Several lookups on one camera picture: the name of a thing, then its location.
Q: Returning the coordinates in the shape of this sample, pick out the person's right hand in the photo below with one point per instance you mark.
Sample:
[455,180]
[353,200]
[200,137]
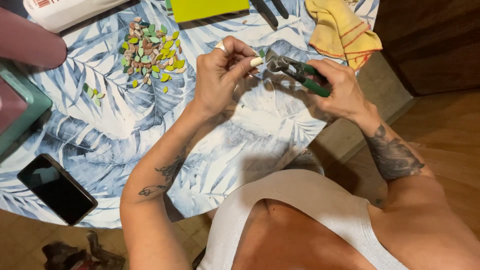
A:
[345,93]

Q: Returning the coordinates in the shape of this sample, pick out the person's left hand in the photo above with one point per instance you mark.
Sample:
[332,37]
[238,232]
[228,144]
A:
[213,78]

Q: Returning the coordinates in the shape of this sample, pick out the person's right fingers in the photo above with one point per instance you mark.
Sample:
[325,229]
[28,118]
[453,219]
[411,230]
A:
[318,67]

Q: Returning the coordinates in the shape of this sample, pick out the small green tile piece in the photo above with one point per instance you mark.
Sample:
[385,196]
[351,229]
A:
[261,53]

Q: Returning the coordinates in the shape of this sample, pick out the yellow cloth with red stitching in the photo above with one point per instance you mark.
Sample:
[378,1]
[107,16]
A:
[341,30]

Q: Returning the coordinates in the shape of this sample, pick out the dark wooden cabinet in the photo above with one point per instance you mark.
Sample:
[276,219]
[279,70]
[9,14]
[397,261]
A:
[431,41]

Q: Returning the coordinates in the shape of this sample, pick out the lime green square tile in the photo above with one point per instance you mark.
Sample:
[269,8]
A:
[206,9]

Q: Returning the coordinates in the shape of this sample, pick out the person's white tank top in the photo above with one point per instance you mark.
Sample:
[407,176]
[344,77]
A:
[300,198]

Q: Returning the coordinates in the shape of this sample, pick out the pile of leaf-shaped tile pieces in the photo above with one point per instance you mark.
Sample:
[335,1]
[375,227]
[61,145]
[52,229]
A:
[150,48]

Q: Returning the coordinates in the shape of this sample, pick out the blue leaf-print tablecloth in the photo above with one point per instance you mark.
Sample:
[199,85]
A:
[112,131]

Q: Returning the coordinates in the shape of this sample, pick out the dark green leaf tile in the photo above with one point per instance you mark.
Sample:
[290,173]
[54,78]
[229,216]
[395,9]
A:
[85,87]

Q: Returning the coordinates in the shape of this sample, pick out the white plastic bag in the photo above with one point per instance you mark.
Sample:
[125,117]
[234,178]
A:
[67,13]

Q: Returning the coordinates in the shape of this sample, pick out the black smartphone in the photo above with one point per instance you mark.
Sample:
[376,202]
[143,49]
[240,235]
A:
[56,189]

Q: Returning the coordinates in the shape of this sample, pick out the teal framed tray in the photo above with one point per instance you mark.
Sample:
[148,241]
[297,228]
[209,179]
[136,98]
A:
[28,112]

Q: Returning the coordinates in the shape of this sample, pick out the dark furry dog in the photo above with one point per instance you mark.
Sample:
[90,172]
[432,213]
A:
[78,257]

